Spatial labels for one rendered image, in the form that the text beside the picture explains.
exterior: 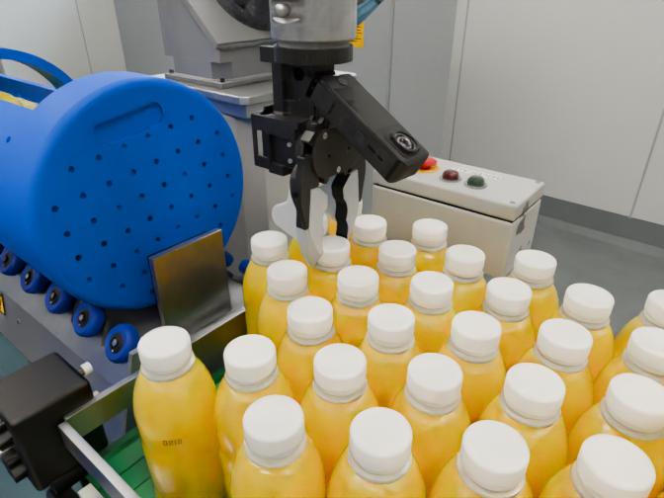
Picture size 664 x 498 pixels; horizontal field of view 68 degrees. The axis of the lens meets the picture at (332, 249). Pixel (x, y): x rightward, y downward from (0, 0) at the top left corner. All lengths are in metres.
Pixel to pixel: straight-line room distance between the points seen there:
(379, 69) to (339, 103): 1.73
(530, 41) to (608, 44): 0.41
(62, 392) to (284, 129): 0.31
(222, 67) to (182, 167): 0.38
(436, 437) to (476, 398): 0.07
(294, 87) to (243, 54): 0.53
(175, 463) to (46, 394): 0.14
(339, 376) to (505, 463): 0.12
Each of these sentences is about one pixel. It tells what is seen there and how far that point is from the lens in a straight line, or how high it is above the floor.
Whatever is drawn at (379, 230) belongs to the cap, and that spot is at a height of 1.08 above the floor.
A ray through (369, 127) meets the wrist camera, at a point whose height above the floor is 1.22.
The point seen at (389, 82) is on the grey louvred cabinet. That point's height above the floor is 0.95.
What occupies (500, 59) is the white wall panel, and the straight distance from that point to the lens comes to 3.30.
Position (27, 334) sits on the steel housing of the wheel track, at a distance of 0.86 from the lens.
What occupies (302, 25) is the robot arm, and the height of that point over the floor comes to 1.29.
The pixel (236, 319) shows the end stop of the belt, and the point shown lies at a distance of 0.60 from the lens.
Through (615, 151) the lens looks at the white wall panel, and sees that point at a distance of 3.17.
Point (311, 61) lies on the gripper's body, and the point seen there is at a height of 1.27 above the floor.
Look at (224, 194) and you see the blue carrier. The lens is 0.70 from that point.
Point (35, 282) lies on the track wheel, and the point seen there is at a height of 0.97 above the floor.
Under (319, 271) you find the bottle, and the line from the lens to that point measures 0.52.
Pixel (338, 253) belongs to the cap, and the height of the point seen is 1.08.
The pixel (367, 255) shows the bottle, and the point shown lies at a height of 1.05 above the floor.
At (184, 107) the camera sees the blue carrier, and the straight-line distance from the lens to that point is 0.63.
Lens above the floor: 1.33
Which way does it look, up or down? 29 degrees down
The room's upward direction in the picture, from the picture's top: straight up
